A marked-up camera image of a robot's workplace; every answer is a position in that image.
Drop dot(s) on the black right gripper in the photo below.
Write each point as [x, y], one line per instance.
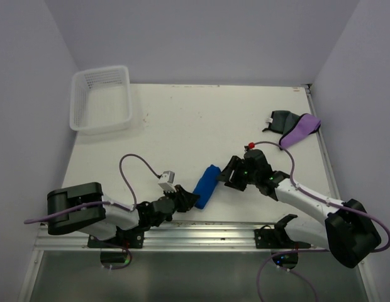
[235, 163]

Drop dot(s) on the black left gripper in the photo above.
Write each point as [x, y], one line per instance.
[186, 199]

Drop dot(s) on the blue towel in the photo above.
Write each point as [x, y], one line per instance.
[206, 186]

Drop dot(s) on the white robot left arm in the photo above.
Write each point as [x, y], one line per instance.
[84, 208]

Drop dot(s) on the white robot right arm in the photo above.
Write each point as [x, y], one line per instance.
[334, 225]

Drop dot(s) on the grey towel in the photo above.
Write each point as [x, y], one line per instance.
[281, 121]

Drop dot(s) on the purple towel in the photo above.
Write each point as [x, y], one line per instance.
[306, 124]

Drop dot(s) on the white plastic basket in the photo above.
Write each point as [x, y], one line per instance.
[100, 100]

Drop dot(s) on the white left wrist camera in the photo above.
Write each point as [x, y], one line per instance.
[166, 181]

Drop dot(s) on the aluminium mounting rail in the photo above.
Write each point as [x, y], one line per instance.
[193, 236]

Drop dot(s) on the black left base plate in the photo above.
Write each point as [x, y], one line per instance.
[125, 239]

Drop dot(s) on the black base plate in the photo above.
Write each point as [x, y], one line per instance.
[268, 237]
[125, 239]

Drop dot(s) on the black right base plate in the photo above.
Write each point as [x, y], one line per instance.
[268, 237]

